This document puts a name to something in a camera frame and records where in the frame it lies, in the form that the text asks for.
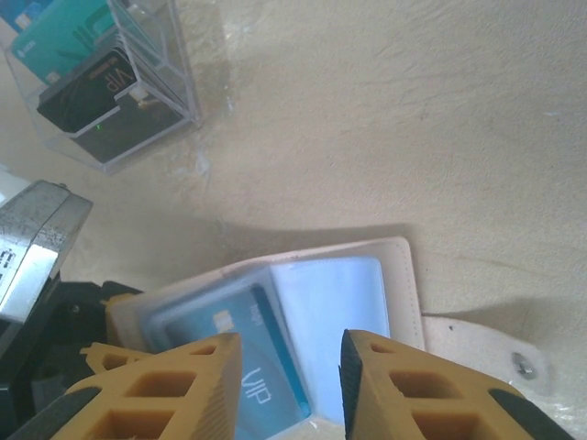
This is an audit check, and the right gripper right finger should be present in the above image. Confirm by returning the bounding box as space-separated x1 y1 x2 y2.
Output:
338 328 577 440

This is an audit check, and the blue VIP card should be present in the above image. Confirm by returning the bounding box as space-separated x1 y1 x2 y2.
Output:
164 283 316 440
0 0 45 34

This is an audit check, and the black VIP card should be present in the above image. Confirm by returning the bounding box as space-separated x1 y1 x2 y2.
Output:
35 48 185 165

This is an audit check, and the beige card holder wallet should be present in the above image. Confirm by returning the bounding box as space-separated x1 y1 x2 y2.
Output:
108 236 551 440

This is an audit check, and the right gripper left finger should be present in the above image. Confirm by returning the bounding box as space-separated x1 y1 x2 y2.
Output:
13 334 243 440

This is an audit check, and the clear acrylic card box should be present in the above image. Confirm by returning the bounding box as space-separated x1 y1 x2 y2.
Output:
3 0 204 178

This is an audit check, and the teal VIP card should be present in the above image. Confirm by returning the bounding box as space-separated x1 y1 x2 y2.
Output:
9 0 121 87

